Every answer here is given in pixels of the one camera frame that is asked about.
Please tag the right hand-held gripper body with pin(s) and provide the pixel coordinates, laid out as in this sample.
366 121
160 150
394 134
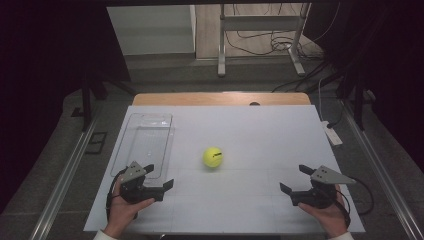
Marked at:
316 195

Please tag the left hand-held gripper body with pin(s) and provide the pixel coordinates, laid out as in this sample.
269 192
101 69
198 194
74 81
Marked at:
136 191

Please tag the clear plastic container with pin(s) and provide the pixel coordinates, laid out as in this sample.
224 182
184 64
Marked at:
146 143

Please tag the yellow tennis ball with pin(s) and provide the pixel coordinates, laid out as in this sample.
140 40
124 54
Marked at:
211 158

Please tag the person's left hand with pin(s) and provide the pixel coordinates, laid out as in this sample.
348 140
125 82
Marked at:
121 213

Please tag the person's right hand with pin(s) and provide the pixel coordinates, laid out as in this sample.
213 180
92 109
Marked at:
331 218

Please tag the white power strip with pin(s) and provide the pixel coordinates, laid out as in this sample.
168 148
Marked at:
331 133

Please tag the white table cover board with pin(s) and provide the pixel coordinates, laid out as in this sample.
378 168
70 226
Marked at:
250 140

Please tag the black metal stand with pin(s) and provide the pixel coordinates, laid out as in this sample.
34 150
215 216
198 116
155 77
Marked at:
86 106
359 106

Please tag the wooden table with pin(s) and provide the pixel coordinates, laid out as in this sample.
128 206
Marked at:
200 99

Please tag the dark curtain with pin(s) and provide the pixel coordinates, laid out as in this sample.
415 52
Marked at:
393 66
43 66

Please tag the white cabinet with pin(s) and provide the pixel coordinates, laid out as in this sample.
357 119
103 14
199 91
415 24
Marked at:
150 30

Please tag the aluminium rail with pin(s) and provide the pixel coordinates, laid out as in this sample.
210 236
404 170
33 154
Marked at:
383 180
63 186

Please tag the white metal desk frame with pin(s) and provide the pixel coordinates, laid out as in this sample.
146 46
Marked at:
260 23

